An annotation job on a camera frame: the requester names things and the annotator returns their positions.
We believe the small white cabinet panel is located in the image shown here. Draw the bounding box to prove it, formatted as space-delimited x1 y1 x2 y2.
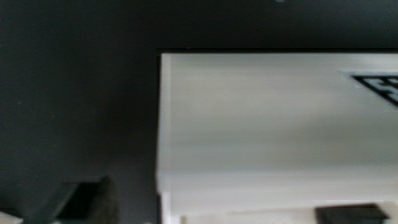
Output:
156 53 398 224

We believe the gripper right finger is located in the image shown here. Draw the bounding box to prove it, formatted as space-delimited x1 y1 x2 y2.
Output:
315 204 389 224

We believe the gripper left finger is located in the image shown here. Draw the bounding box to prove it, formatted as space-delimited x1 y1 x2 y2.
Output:
0 176 119 224

